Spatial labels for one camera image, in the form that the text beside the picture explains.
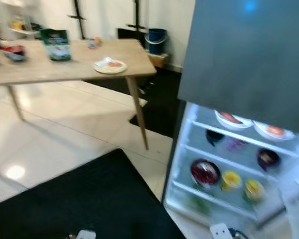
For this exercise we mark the blue bucket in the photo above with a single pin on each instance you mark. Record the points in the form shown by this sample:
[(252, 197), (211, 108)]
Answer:
[(156, 42)]

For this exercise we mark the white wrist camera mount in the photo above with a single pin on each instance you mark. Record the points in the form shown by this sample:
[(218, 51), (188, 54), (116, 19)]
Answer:
[(221, 231), (86, 235)]

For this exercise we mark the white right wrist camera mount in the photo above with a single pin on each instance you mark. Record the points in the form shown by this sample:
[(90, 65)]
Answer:
[(221, 231)]

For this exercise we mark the grey steel fridge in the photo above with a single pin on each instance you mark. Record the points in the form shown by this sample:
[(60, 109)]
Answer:
[(249, 59)]

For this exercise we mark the green vegetables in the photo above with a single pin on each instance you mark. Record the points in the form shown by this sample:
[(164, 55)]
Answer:
[(198, 205)]

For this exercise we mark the purple food item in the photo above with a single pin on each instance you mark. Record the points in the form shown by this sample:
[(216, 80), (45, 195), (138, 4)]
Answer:
[(236, 145)]

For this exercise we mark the black board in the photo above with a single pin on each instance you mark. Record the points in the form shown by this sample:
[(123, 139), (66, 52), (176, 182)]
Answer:
[(129, 35)]

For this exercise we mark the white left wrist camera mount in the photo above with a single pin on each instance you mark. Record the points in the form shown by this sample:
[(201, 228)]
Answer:
[(86, 235)]

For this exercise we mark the white plate red food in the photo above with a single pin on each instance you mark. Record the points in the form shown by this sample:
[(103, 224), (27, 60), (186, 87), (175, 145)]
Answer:
[(233, 119)]

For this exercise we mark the yellow food container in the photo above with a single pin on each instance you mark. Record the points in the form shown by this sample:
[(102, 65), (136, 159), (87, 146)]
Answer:
[(254, 190), (231, 180)]

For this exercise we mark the dark purple bowl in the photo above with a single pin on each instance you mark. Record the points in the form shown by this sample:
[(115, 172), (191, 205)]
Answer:
[(268, 159)]

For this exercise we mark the green snack pouch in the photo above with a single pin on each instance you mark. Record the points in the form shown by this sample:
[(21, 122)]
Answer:
[(56, 46)]

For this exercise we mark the red chopped fruit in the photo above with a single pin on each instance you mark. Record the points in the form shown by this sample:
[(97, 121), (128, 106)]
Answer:
[(205, 172)]

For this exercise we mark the red and white bowl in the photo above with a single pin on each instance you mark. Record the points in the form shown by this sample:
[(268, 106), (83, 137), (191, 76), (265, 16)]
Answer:
[(14, 52)]

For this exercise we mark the white packet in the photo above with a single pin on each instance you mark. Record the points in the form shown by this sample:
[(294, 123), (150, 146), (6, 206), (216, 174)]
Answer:
[(103, 61)]

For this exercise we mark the black floor mat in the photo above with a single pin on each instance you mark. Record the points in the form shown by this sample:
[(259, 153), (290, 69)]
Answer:
[(162, 109), (84, 204)]

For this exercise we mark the red packet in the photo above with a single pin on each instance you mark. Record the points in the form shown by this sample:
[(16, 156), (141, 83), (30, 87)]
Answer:
[(115, 64)]

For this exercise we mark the floral round plate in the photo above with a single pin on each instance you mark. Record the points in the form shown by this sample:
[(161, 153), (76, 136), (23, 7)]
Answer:
[(110, 68)]

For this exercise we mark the black metal frame post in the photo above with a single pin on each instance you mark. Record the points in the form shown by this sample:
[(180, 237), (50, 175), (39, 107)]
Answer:
[(135, 15), (79, 20)]

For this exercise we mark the small wooden box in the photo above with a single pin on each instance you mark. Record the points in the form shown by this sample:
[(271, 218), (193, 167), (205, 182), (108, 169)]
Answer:
[(158, 59)]

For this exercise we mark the white shelf unit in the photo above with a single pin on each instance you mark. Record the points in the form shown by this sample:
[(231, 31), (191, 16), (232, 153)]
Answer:
[(25, 31)]

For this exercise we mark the small black bowl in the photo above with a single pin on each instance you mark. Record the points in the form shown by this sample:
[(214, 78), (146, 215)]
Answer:
[(214, 137)]

